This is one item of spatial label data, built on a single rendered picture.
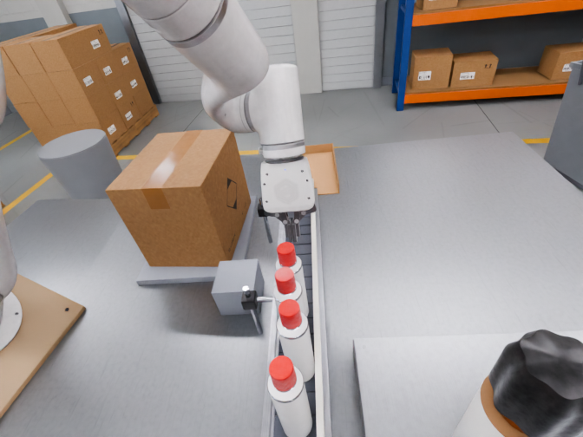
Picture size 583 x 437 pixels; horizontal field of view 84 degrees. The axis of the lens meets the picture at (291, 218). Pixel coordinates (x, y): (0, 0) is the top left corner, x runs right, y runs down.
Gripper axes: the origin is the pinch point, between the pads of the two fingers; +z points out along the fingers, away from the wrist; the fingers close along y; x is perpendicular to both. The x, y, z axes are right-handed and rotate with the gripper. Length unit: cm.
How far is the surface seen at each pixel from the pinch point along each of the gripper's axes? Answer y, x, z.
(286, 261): -0.6, -10.1, 1.8
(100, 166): -150, 159, 2
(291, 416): -0.1, -28.8, 17.0
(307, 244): 1.6, 18.3, 11.4
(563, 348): 28.4, -36.3, -0.5
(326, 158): 9, 70, -3
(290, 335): 0.2, -21.8, 8.5
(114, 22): -241, 397, -147
